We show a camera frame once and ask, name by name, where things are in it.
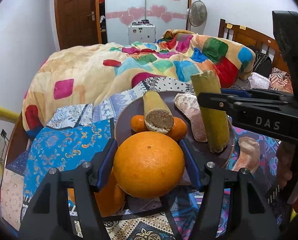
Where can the white box appliance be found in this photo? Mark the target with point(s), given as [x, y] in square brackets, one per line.
[142, 31]

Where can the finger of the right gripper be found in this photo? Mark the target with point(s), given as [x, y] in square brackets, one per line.
[256, 93]
[251, 112]

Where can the colourful patchwork blanket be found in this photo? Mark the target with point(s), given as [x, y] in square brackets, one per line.
[90, 74]

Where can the rough-skinned orange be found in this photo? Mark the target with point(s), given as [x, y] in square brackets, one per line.
[178, 130]

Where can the small tangerine on plate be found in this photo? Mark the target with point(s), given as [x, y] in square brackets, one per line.
[137, 124]

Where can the dark purple round plate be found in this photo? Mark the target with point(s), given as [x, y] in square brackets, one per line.
[123, 129]

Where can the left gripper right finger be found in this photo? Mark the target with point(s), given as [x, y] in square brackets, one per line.
[250, 216]

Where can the wooden bed headboard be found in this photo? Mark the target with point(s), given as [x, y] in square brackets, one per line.
[251, 37]

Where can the brown wooden door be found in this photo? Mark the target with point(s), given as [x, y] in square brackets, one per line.
[76, 23]

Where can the large orange with sticker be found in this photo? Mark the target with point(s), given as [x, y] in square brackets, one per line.
[111, 197]

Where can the standing electric fan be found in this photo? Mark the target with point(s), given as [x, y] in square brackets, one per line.
[197, 14]

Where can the patterned blue bed cloth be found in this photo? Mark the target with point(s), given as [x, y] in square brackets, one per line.
[73, 136]

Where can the white wardrobe with hearts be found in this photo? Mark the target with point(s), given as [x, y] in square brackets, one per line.
[164, 14]

